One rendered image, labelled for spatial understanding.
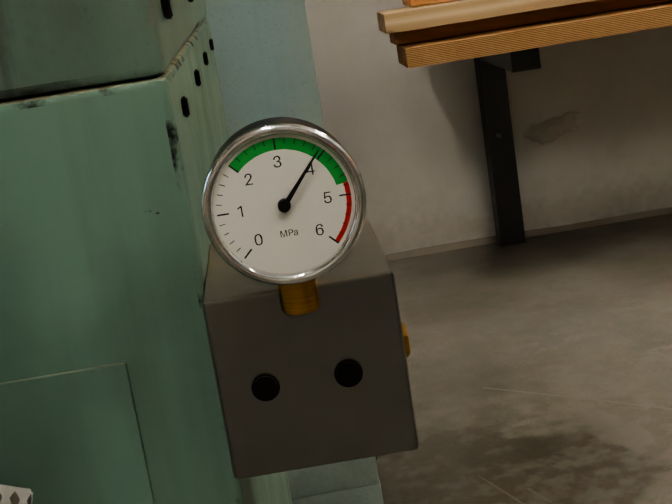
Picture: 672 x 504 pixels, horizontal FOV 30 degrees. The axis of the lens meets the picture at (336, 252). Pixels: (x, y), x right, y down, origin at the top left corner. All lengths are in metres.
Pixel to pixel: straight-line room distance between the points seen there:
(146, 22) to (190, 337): 0.14
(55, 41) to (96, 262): 0.10
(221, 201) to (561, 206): 2.66
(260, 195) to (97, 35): 0.11
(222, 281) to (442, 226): 2.53
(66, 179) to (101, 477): 0.14
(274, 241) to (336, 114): 2.51
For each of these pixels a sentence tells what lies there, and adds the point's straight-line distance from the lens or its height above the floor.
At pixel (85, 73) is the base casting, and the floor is 0.72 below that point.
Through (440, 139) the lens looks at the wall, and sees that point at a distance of 3.03.
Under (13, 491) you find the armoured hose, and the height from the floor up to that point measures 0.57.
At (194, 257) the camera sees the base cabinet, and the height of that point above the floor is 0.63.
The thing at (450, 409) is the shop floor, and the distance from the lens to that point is 2.07.
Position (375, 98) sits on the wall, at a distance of 2.99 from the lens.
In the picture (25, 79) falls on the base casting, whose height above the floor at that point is 0.72.
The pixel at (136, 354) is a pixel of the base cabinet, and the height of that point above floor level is 0.59.
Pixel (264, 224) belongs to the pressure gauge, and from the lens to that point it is 0.48.
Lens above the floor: 0.75
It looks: 14 degrees down
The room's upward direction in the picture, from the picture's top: 9 degrees counter-clockwise
